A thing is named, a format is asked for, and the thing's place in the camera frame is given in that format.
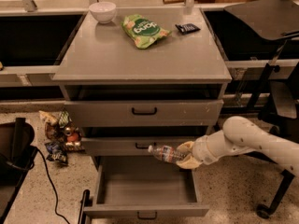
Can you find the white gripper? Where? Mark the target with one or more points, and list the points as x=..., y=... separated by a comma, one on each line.
x=200, y=152

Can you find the clear plastic water bottle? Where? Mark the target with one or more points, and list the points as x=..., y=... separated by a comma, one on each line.
x=166, y=153

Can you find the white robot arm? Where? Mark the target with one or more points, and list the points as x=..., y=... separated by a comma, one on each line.
x=239, y=136

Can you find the grey top drawer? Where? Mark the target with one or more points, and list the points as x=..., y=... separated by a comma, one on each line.
x=144, y=113

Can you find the grey open bottom drawer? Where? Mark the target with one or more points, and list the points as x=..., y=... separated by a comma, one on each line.
x=143, y=187

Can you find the grey drawer cabinet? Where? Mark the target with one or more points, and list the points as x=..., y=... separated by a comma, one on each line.
x=103, y=64

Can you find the grey middle drawer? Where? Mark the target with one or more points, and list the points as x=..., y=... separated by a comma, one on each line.
x=129, y=146

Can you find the black office chair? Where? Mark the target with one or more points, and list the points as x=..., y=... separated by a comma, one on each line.
x=275, y=20

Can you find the pile of snack packets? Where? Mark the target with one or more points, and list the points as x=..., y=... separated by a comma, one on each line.
x=63, y=136

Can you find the small black packet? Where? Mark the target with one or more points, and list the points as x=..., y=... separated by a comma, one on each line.
x=188, y=28

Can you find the green snack bag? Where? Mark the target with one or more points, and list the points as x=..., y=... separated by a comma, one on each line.
x=143, y=32

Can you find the wooden stick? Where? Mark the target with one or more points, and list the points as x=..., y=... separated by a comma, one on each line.
x=172, y=1

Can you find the white bowl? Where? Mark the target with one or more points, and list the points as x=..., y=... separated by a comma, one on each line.
x=103, y=12

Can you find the black chair at left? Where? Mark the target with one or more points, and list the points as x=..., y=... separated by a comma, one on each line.
x=16, y=159

